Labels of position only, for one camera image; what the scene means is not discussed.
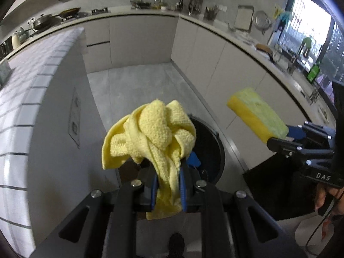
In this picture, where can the yellow cloth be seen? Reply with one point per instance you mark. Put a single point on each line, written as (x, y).
(150, 129)

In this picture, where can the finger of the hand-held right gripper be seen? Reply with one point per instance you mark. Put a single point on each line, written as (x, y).
(294, 133)
(285, 146)

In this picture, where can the green box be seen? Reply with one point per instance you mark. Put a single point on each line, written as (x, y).
(313, 74)

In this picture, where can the metal faucet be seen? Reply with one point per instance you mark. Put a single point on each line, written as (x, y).
(292, 61)

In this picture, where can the white bag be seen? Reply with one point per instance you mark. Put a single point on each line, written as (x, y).
(303, 231)

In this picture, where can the yellow green sponge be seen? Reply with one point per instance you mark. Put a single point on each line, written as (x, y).
(255, 113)

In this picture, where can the white wall outlet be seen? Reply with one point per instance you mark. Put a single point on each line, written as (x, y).
(222, 8)

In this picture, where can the blue cloth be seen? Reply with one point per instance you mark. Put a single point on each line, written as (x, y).
(194, 160)

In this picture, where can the grey kettle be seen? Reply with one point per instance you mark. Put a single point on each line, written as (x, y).
(22, 33)

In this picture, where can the white socket panel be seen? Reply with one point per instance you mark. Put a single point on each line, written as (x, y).
(74, 123)

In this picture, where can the barred window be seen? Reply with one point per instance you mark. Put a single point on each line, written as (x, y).
(309, 18)

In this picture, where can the wooden board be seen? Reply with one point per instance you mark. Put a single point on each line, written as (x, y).
(264, 49)

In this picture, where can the black floor mat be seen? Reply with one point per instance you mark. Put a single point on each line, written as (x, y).
(268, 190)

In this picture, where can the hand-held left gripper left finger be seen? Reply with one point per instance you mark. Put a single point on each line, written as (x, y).
(153, 190)

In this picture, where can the black trash bin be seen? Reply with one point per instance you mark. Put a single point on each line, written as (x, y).
(212, 153)

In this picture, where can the person's right hand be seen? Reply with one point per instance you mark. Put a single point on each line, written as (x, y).
(323, 199)

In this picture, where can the knife and utensil rack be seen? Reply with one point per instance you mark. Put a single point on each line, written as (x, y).
(194, 4)

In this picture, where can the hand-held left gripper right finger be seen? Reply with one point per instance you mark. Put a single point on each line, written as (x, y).
(183, 188)

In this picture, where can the grey kitchen counter cabinets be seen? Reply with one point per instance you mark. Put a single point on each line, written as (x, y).
(215, 72)

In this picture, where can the wok with lid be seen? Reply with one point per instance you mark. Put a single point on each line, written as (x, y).
(44, 21)

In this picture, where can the white jug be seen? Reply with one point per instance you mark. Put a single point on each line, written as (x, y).
(15, 42)

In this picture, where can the dark bottle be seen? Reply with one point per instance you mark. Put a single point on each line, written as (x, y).
(180, 4)

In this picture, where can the frying pan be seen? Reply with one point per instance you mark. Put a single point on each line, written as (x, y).
(70, 11)

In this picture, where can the utensil holder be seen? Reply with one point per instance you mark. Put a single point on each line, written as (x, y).
(211, 13)

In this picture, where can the black microwave oven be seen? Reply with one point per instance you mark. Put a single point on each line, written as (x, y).
(4, 49)

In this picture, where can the black gas stove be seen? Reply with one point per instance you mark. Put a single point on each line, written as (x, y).
(100, 11)

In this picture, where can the hanging green garment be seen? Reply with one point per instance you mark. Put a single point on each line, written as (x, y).
(306, 43)

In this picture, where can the hanging teal garment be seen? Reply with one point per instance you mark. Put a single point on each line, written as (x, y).
(285, 17)

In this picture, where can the yellow bottle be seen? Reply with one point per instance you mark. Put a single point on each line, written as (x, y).
(160, 4)

